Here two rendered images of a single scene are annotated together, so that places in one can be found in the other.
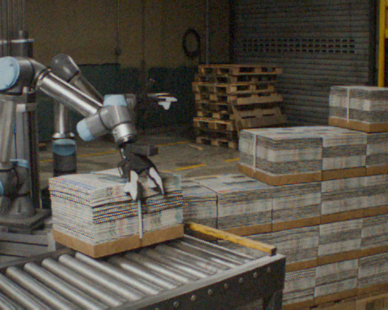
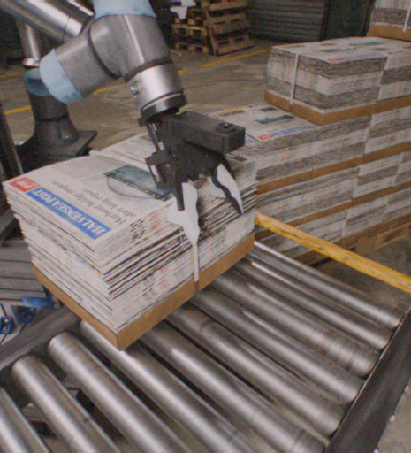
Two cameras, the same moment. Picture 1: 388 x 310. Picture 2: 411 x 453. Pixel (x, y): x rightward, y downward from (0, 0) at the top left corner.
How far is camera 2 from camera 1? 1.34 m
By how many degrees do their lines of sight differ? 26
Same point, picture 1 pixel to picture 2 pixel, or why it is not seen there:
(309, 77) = not seen: outside the picture
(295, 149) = (353, 75)
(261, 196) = (306, 140)
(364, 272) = (390, 207)
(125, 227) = (171, 274)
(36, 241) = (15, 257)
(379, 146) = not seen: outside the picture
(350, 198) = (397, 133)
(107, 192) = (133, 234)
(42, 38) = not seen: outside the picture
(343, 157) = (404, 81)
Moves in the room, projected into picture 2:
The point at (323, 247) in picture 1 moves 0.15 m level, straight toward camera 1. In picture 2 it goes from (360, 188) to (366, 204)
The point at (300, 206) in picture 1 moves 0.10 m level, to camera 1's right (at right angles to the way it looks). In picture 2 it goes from (345, 146) to (368, 145)
